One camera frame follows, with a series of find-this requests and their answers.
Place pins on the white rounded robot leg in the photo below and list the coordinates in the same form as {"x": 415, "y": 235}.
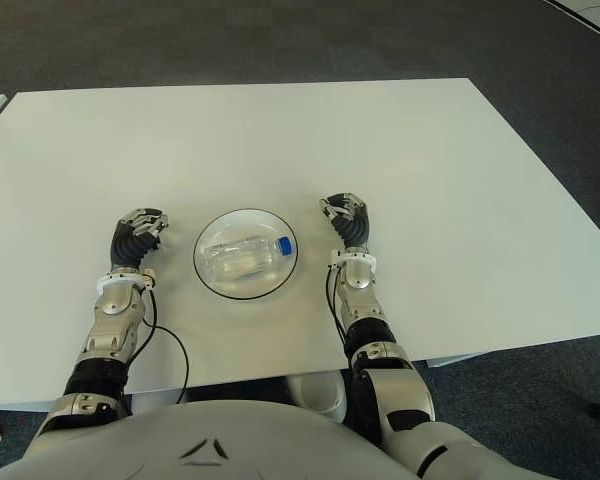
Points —
{"x": 320, "y": 395}

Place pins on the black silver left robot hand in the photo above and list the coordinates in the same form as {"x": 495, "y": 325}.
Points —
{"x": 130, "y": 247}

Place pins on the clear water bottle blue cap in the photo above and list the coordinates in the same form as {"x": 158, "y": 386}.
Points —
{"x": 245, "y": 257}

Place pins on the grey white robot torso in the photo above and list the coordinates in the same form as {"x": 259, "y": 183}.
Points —
{"x": 205, "y": 445}

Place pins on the white plate black rim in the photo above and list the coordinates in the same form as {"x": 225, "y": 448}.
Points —
{"x": 245, "y": 220}

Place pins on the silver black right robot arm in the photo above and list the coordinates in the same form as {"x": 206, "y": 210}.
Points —
{"x": 362, "y": 305}

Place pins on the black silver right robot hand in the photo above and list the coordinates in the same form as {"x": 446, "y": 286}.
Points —
{"x": 355, "y": 227}

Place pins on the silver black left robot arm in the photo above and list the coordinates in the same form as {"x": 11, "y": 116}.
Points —
{"x": 115, "y": 305}

